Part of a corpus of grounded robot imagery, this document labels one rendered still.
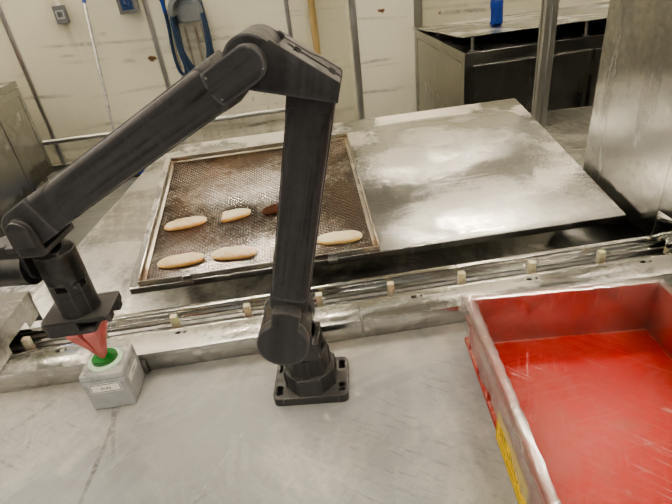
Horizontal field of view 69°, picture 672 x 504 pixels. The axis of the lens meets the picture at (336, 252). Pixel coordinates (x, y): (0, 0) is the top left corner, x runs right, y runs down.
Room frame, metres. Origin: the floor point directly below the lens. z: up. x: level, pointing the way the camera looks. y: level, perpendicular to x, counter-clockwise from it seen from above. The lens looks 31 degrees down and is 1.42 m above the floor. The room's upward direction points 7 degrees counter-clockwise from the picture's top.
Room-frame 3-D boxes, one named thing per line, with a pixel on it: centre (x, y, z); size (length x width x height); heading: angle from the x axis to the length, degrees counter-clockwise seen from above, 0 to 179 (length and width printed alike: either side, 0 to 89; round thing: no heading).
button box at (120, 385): (0.63, 0.40, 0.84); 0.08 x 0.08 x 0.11; 2
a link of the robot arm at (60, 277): (0.63, 0.40, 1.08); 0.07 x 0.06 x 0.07; 83
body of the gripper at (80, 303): (0.63, 0.40, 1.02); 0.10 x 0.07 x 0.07; 92
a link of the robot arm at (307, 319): (0.59, 0.09, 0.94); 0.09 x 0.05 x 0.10; 83
